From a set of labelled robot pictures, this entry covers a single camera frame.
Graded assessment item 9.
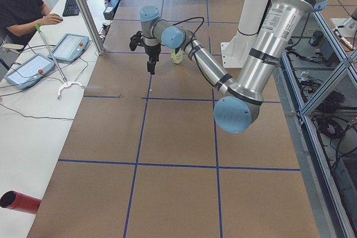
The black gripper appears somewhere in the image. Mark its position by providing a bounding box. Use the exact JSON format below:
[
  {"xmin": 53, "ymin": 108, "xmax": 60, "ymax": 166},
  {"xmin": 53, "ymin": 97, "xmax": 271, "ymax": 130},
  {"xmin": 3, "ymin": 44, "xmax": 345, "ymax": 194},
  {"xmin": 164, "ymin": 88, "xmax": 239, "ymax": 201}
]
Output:
[{"xmin": 145, "ymin": 43, "xmax": 161, "ymax": 75}]

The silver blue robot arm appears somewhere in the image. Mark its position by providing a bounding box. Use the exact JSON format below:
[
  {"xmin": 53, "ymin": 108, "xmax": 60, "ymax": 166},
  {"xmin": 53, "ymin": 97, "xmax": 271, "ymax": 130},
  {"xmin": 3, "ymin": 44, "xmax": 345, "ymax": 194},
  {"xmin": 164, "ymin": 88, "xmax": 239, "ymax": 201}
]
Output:
[{"xmin": 130, "ymin": 0, "xmax": 327, "ymax": 133}]

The person's right hand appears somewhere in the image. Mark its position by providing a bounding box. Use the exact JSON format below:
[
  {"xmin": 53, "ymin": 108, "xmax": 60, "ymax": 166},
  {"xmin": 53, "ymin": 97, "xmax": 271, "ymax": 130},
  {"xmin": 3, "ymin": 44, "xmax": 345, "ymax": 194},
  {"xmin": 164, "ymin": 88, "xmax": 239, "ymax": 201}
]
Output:
[{"xmin": 42, "ymin": 13, "xmax": 63, "ymax": 25}]

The clear plastic ball can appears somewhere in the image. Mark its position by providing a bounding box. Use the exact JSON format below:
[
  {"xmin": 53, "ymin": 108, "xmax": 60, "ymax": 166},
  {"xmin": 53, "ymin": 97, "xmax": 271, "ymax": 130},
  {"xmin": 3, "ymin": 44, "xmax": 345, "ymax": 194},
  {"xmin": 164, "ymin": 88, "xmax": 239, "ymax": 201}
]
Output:
[{"xmin": 171, "ymin": 48, "xmax": 183, "ymax": 64}]

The far teach pendant tablet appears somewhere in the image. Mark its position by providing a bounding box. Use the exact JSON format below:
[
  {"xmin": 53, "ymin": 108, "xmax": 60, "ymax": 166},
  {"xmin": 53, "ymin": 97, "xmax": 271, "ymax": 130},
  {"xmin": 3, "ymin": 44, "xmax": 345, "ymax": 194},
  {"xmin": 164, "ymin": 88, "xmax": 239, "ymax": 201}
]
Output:
[{"xmin": 52, "ymin": 33, "xmax": 89, "ymax": 62}]

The teach pendant tablet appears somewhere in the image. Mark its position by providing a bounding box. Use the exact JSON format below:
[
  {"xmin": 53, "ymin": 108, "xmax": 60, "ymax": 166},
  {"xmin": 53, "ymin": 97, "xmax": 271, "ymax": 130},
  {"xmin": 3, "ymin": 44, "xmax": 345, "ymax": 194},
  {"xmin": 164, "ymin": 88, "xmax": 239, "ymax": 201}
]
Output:
[
  {"xmin": 52, "ymin": 33, "xmax": 89, "ymax": 62},
  {"xmin": 4, "ymin": 54, "xmax": 55, "ymax": 90}
]

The brown paper table cover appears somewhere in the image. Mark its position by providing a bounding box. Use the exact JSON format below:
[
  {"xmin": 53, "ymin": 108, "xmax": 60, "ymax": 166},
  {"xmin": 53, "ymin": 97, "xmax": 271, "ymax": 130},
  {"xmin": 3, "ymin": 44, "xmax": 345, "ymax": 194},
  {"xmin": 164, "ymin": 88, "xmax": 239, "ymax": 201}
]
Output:
[{"xmin": 28, "ymin": 0, "xmax": 319, "ymax": 237}]

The black keyboard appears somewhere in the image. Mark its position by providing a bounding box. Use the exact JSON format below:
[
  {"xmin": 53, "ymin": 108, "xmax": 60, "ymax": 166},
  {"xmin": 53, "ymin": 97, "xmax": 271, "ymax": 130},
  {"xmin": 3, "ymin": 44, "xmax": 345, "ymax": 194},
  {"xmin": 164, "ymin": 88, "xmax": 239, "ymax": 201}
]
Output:
[{"xmin": 62, "ymin": 0, "xmax": 80, "ymax": 17}]

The near teach pendant tablet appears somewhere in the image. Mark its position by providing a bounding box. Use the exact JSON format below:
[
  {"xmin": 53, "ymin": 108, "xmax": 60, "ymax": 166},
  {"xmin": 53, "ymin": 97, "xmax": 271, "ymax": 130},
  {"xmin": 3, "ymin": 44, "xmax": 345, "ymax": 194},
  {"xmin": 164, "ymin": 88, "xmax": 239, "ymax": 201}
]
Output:
[{"xmin": 4, "ymin": 54, "xmax": 55, "ymax": 90}]

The white reacher grabber stick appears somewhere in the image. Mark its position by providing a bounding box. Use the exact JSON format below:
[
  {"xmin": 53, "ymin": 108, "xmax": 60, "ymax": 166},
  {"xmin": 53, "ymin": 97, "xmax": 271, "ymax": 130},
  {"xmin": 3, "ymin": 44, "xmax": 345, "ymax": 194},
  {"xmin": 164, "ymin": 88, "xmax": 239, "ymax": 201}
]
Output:
[{"xmin": 35, "ymin": 24, "xmax": 85, "ymax": 100}]

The person in black shirt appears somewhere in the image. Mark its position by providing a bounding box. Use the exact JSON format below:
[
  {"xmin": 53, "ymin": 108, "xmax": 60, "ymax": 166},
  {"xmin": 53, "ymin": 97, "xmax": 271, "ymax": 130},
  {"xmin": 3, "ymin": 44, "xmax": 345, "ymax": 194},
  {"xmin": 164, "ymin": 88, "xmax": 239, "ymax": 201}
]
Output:
[{"xmin": 1, "ymin": 0, "xmax": 51, "ymax": 46}]

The red cylinder tube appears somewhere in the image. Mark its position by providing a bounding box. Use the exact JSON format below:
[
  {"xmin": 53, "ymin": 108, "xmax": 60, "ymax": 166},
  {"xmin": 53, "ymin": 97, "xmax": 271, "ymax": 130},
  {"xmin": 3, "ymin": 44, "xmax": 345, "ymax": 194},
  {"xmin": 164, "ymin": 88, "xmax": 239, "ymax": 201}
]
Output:
[{"xmin": 1, "ymin": 191, "xmax": 41, "ymax": 215}]

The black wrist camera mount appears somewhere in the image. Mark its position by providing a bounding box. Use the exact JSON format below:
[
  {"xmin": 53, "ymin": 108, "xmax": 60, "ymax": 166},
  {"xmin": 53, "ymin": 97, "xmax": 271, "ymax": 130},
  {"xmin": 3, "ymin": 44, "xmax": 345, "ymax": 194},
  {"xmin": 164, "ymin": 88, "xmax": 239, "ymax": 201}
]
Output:
[{"xmin": 129, "ymin": 31, "xmax": 143, "ymax": 51}]

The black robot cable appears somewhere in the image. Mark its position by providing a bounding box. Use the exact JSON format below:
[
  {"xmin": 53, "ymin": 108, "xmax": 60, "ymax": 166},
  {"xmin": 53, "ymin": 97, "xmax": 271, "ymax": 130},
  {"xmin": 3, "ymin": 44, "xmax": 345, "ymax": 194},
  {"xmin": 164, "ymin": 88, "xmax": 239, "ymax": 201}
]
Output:
[{"xmin": 170, "ymin": 17, "xmax": 205, "ymax": 44}]

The aluminium frame post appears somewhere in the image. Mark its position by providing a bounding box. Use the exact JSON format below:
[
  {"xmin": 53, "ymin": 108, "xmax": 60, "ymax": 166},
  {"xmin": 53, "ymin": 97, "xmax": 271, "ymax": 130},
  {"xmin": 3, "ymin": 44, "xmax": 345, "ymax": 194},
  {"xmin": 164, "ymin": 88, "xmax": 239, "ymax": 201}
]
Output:
[{"xmin": 76, "ymin": 0, "xmax": 105, "ymax": 55}]

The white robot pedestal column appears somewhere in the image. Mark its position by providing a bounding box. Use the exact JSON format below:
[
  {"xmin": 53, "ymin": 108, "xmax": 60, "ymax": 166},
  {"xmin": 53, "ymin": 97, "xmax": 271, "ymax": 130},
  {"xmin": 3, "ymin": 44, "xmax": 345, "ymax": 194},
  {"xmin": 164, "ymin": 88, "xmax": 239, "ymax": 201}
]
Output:
[{"xmin": 221, "ymin": 0, "xmax": 269, "ymax": 68}]

